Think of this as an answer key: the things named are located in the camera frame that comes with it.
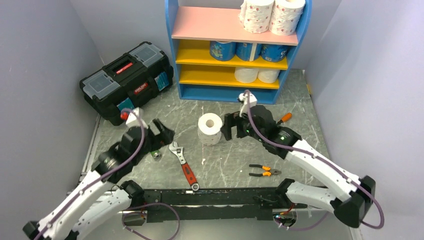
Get white roll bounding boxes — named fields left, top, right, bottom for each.
left=197, top=113, right=223, bottom=146
left=257, top=68, right=280, bottom=84
left=238, top=0, right=275, bottom=34
left=234, top=67, right=259, bottom=84

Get blue roll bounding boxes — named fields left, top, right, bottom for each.
left=209, top=41, right=237, bottom=62
left=260, top=44, right=289, bottom=63
left=235, top=42, right=262, bottom=62

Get pink patterned paper towel roll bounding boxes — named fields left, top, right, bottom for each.
left=269, top=0, right=306, bottom=36

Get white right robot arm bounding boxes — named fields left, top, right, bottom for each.
left=220, top=105, right=376, bottom=228

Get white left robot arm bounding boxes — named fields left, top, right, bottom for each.
left=22, top=119, right=175, bottom=240

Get blue shelf with coloured boards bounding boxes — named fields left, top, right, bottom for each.
left=164, top=0, right=312, bottom=104

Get red adjustable wrench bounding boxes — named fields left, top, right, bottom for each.
left=168, top=141, right=200, bottom=191

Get black plastic toolbox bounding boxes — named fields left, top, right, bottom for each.
left=79, top=41, right=174, bottom=126

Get green handled tool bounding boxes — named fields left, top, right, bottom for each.
left=150, top=150, right=162, bottom=160

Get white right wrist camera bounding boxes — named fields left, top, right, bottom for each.
left=237, top=90, right=258, bottom=117

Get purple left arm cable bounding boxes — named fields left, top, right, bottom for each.
left=33, top=107, right=181, bottom=240

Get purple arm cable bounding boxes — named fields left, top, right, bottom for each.
left=33, top=107, right=181, bottom=240
left=244, top=89, right=386, bottom=232

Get orange handled screwdriver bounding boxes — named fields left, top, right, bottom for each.
left=277, top=112, right=293, bottom=125

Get orange handled pliers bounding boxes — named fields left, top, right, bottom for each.
left=249, top=164, right=282, bottom=177

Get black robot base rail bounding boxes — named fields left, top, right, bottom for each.
left=129, top=187, right=306, bottom=223

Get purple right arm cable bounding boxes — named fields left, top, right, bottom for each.
left=244, top=89, right=386, bottom=232

